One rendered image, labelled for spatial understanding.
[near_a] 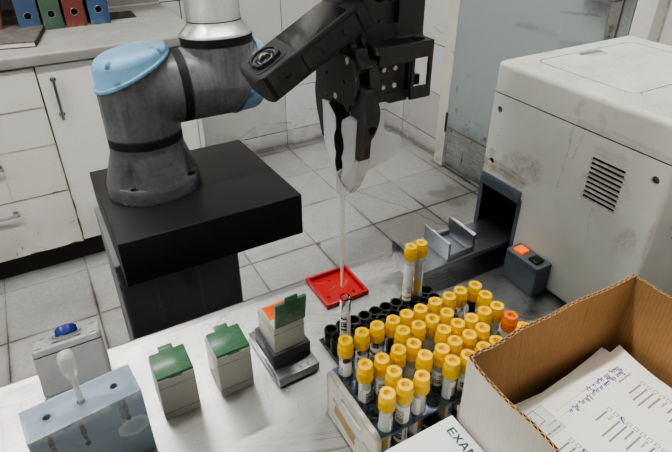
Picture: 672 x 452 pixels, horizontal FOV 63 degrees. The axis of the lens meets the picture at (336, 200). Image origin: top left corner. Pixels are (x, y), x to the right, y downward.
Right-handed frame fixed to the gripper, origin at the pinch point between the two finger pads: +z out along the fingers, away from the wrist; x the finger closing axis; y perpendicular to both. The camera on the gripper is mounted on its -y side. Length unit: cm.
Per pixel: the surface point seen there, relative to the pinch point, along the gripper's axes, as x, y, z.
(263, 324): 5.4, -7.8, 20.2
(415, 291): 3.2, 13.5, 22.6
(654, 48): 5, 56, -4
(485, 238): 7.1, 29.8, 22.1
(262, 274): 124, 36, 114
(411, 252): 2.9, 12.0, 15.3
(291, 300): 1.6, -5.6, 14.4
